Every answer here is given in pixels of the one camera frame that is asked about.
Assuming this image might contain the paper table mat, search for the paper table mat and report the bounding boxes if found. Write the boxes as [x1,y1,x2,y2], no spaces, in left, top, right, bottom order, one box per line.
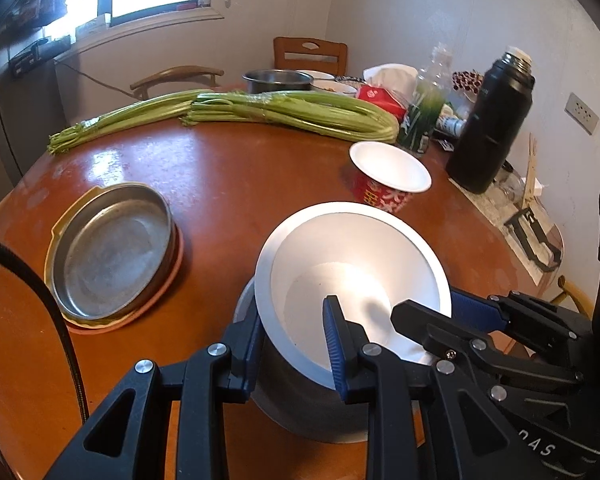
[447,175,565,286]

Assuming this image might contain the clear plastic bottle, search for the clear plastic bottle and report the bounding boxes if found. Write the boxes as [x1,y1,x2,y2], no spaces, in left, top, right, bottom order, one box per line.
[396,45,456,160]

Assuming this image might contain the white wall outlet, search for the white wall outlet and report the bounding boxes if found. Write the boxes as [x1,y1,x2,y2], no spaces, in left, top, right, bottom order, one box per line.
[565,92,600,135]

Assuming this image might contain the yellow shell-shaped plate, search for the yellow shell-shaped plate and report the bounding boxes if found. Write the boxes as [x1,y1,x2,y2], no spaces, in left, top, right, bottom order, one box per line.
[44,185,176,328]

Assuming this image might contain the round metal pan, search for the round metal pan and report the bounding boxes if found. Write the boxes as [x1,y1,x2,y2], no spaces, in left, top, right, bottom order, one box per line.
[50,183,175,325]

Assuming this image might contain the metal pot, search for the metal pot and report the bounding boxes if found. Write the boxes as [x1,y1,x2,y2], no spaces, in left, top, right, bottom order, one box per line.
[242,69,315,95]

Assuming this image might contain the black thermos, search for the black thermos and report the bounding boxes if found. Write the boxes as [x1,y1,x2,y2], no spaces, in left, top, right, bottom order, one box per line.
[446,46,537,195]

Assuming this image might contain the wooden sticks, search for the wooden sticks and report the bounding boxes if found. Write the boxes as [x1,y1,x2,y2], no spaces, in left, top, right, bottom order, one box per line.
[522,132,542,211]

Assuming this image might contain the black metal bracket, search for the black metal bracket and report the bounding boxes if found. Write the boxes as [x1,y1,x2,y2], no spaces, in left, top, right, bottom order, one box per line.
[504,207,564,273]

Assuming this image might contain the yellow chair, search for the yellow chair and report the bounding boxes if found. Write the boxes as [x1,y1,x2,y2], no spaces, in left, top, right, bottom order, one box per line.
[552,275,594,319]

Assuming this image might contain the black cable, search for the black cable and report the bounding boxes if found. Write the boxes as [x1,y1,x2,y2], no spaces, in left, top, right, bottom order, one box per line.
[0,234,91,423]

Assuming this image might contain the celery bundle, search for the celery bundle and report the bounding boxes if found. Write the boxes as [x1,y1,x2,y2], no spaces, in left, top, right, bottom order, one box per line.
[180,90,400,143]
[47,89,213,157]

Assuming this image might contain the red tissue box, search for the red tissue box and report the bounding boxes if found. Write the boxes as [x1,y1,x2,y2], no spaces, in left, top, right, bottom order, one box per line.
[355,63,421,122]

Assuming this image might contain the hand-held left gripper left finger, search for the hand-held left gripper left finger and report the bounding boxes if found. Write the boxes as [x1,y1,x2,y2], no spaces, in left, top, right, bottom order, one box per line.
[45,310,266,480]

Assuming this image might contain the metal bowl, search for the metal bowl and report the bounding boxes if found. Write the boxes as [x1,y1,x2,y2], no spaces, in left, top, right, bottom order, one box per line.
[232,277,433,445]

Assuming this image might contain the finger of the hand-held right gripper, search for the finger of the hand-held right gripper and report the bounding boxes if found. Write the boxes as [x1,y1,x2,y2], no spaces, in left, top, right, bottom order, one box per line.
[390,299,584,396]
[451,289,595,372]

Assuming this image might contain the glass jar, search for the glass jar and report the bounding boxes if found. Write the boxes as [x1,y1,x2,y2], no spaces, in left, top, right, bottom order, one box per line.
[494,160,524,202]

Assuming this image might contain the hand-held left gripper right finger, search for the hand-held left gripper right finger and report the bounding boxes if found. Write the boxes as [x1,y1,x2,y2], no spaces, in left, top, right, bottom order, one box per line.
[322,296,526,480]

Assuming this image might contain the pink plate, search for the pink plate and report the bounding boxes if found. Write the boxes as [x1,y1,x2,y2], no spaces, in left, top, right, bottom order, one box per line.
[67,225,186,335]

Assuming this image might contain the wooden chair with slatted back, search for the wooden chair with slatted back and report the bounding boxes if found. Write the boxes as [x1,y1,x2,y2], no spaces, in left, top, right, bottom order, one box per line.
[272,36,349,78]

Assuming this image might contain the wall cable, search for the wall cable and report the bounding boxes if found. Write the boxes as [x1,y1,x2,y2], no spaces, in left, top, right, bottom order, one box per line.
[55,59,132,93]

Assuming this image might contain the small white bottle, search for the small white bottle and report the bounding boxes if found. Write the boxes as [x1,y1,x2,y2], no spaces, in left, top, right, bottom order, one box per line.
[437,115,467,137]

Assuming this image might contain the red paper bowl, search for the red paper bowl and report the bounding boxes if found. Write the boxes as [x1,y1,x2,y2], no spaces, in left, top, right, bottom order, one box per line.
[349,140,433,217]
[254,201,454,377]

